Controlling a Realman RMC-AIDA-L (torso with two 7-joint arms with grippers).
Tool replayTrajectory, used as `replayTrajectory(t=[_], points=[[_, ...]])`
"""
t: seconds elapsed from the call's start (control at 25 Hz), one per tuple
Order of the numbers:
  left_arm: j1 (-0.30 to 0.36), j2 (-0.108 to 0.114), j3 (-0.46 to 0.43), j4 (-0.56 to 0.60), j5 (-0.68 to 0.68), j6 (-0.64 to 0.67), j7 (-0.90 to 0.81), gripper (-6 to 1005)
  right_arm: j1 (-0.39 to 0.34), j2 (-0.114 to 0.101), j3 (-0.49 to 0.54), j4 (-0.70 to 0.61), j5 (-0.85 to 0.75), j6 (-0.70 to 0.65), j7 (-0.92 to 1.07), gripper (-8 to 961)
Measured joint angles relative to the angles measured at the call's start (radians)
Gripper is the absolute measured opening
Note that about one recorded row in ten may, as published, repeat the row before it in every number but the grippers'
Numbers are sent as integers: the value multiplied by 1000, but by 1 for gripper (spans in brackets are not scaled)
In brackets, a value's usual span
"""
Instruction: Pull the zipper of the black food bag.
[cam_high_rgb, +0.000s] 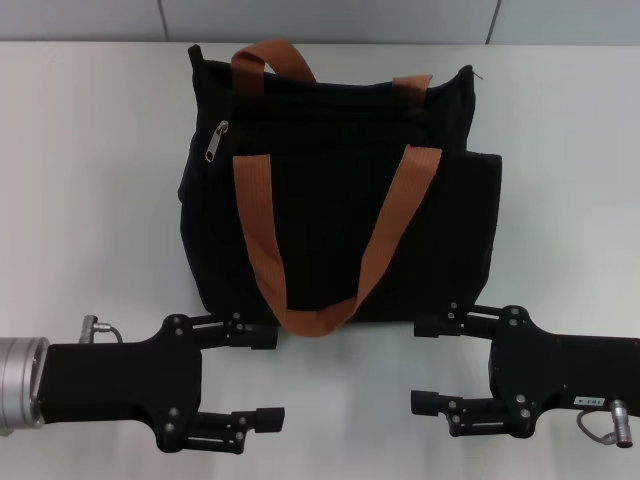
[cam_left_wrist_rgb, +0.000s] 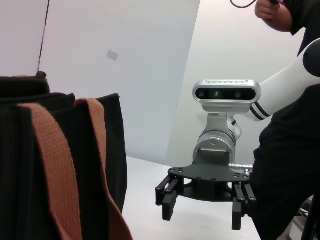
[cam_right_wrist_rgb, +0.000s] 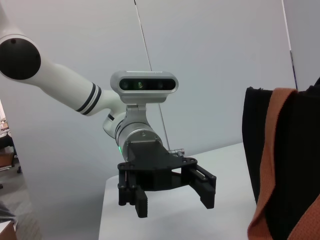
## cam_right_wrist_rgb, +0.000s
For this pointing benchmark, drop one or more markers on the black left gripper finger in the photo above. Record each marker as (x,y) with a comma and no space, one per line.
(135,197)
(202,190)

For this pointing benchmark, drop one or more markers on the background office furniture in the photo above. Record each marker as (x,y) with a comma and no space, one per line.
(5,150)

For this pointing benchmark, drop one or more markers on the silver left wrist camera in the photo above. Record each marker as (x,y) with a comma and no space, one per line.
(145,85)

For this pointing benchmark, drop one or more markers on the brown cardboard box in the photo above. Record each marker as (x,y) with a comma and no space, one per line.
(7,231)

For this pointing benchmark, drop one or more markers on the grey fabric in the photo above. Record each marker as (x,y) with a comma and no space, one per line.
(5,211)

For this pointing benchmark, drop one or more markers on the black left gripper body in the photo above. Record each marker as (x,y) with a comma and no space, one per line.
(150,162)

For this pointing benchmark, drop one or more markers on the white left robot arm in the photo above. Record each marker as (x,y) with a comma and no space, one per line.
(67,82)

